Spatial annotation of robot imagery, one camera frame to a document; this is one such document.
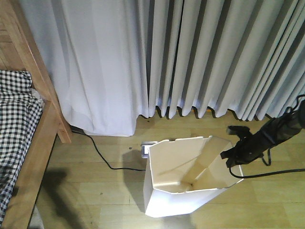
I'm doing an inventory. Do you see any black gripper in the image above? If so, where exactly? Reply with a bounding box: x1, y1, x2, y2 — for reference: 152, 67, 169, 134
220, 136, 264, 168

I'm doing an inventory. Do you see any white plastic trash bin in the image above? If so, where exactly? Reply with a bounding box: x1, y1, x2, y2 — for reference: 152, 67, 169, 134
143, 135, 243, 218

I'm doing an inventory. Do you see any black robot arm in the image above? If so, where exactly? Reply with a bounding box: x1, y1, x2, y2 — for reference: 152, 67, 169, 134
220, 94, 305, 168

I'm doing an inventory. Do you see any light grey curtain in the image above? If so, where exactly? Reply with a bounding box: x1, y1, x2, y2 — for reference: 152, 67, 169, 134
20, 0, 305, 136

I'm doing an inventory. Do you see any black white checkered bedding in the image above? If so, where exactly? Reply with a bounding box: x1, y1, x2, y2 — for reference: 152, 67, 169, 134
0, 70, 43, 220

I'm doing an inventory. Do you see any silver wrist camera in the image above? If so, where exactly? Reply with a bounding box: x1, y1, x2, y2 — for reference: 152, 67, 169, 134
226, 125, 251, 137

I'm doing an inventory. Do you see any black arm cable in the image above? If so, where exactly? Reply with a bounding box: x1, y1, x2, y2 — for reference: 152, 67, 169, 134
229, 164, 305, 179

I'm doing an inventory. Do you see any black power cord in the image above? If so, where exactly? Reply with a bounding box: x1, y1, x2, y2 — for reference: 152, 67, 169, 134
70, 126, 146, 171

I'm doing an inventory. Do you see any wooden bed frame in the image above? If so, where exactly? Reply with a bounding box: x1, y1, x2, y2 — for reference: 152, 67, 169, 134
0, 0, 71, 229

